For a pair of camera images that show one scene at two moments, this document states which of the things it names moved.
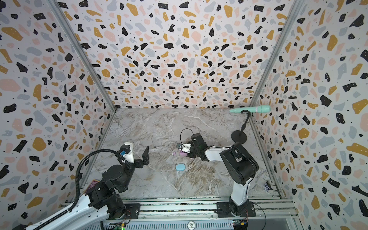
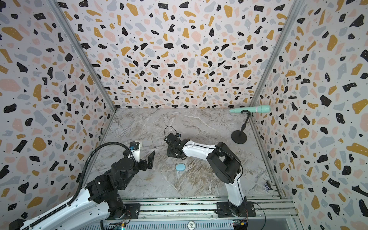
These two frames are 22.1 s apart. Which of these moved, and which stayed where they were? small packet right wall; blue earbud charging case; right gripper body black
Moved: right gripper body black
Stayed: small packet right wall; blue earbud charging case
